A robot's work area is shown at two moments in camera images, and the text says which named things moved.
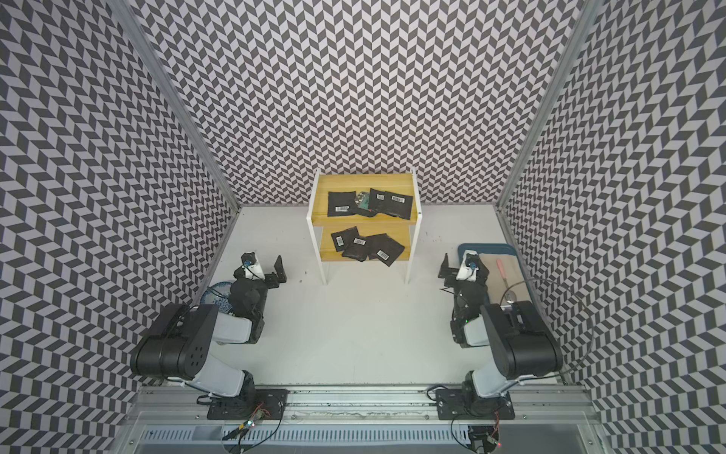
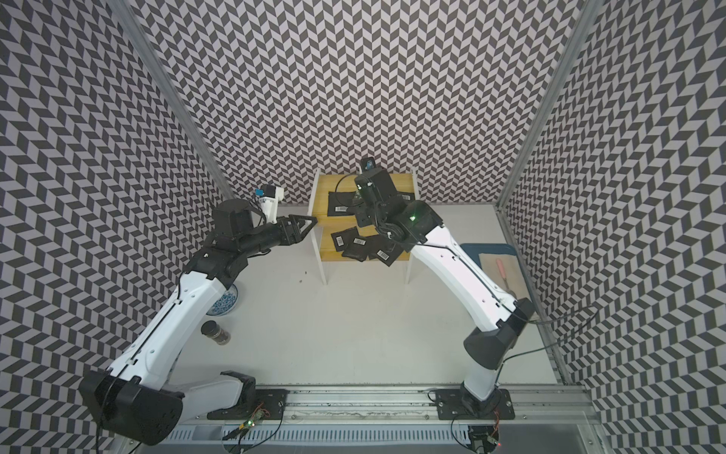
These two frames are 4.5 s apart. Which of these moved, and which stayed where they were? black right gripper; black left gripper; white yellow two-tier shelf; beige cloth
Moved: black right gripper; black left gripper
Stayed: beige cloth; white yellow two-tier shelf
